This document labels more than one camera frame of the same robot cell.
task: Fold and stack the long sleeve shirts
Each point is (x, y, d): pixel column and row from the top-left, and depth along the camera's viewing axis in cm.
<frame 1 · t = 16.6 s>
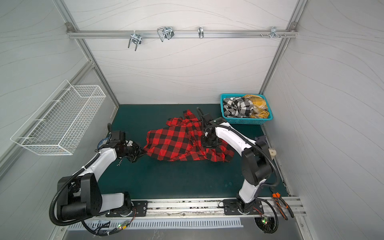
left hand: (149, 147, 87), fingers closed
right hand: (207, 143, 87), fingers open
red black plaid shirt: (181, 140, 98), point 4 cm above the table
teal plastic basket: (247, 120, 104), point 8 cm above the table
orange black pliers: (277, 195, 78), point 2 cm above the table
black white plaid shirt: (237, 107, 110), point 9 cm above the table
yellow plaid shirt: (261, 110, 106), point 10 cm above the table

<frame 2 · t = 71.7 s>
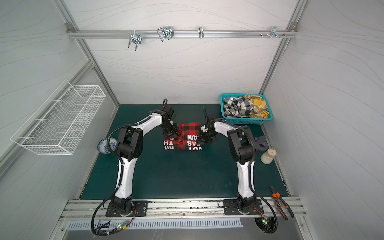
left hand: (180, 133, 100), fingers open
right hand: (198, 139, 98), fingers closed
red black plaid shirt: (186, 139, 98), point 4 cm above the table
the other named things where they were.

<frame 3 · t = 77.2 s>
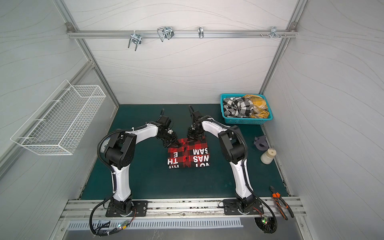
left hand: (182, 142, 95), fingers closed
right hand: (189, 136, 98), fingers closed
red black plaid shirt: (191, 154, 90), point 5 cm above the table
the other named things where they were.

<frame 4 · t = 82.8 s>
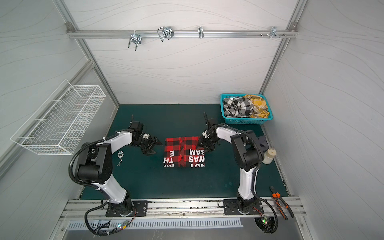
left hand: (162, 144, 91), fingers open
right hand: (201, 145, 95), fingers open
